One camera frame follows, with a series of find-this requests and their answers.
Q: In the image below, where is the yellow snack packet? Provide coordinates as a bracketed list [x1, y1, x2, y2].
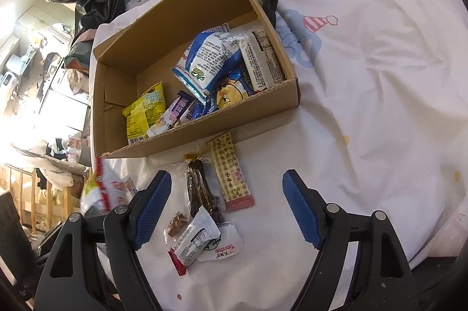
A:
[122, 82, 167, 145]

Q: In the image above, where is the white red-ended snack wrapper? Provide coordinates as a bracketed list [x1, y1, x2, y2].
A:
[167, 207, 222, 277]

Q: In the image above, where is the white pink-print snack packet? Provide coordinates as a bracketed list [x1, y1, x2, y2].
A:
[197, 221, 244, 262]

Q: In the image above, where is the brown cardboard box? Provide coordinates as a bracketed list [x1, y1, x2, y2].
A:
[91, 0, 301, 159]

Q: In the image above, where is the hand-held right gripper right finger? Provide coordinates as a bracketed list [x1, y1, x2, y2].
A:
[282, 169, 419, 311]

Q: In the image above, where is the person's right leg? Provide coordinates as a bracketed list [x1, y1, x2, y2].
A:
[411, 253, 468, 311]

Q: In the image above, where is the blue bear-print snack packet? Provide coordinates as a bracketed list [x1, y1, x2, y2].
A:
[190, 72, 257, 122]

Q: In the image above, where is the purple white snack packet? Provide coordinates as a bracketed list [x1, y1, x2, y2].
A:
[146, 92, 196, 138]

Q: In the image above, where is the dark brown snack packet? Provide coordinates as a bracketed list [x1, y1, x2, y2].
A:
[183, 154, 225, 224]

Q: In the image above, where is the blue white puffed snack packet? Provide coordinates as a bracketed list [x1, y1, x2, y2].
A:
[172, 24, 244, 105]

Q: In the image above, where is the white snack packet red end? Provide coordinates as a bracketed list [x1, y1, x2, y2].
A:
[239, 30, 286, 91]

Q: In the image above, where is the small clear nut packet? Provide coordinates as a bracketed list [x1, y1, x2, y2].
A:
[164, 210, 189, 239]

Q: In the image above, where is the white picture-print snack packet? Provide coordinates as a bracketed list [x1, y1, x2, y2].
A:
[81, 157, 138, 213]

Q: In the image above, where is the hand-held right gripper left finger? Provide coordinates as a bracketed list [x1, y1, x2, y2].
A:
[34, 170, 172, 311]

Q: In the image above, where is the beige pink-ended snack bar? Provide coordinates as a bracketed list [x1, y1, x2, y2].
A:
[205, 131, 255, 212]

